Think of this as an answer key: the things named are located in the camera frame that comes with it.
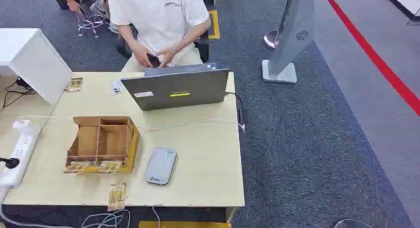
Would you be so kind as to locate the person's right hand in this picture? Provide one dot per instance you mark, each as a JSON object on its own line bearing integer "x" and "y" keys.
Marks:
{"x": 141, "y": 57}

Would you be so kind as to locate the person's left hand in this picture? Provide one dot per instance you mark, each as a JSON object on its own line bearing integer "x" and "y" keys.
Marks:
{"x": 167, "y": 55}

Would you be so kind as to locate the dark mobile phone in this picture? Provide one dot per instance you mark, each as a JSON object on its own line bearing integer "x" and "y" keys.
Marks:
{"x": 153, "y": 60}

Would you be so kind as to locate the grey laptop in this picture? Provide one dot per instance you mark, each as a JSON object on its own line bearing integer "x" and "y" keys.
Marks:
{"x": 177, "y": 88}

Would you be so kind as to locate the person in white shirt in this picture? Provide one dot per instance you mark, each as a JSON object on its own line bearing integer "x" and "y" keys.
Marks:
{"x": 157, "y": 19}

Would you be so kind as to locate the white printed card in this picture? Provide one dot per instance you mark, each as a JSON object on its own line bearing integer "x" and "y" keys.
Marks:
{"x": 116, "y": 87}

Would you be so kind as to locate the chrome stool base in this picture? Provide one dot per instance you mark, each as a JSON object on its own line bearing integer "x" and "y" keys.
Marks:
{"x": 90, "y": 22}

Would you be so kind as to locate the person in background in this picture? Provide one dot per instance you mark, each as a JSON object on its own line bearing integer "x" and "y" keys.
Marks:
{"x": 74, "y": 4}

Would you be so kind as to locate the wooden card box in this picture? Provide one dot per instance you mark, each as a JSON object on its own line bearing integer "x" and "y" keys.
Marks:
{"x": 111, "y": 141}

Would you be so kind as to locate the round chrome base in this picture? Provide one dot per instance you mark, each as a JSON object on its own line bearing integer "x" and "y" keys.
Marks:
{"x": 270, "y": 39}

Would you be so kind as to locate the white cabinet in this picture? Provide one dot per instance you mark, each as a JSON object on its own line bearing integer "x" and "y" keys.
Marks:
{"x": 32, "y": 59}

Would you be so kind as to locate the grey kiosk stand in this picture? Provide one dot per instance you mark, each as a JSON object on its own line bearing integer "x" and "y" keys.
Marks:
{"x": 292, "y": 32}

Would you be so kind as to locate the white power strip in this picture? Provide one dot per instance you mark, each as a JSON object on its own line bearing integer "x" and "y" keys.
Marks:
{"x": 20, "y": 151}

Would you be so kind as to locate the black power plug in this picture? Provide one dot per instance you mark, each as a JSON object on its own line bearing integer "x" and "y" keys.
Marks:
{"x": 11, "y": 162}

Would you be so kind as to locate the yellow board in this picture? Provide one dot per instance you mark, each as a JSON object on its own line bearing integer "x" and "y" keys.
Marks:
{"x": 183, "y": 225}

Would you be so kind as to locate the round glass rim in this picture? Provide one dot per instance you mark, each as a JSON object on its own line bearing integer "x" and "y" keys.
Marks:
{"x": 341, "y": 222}

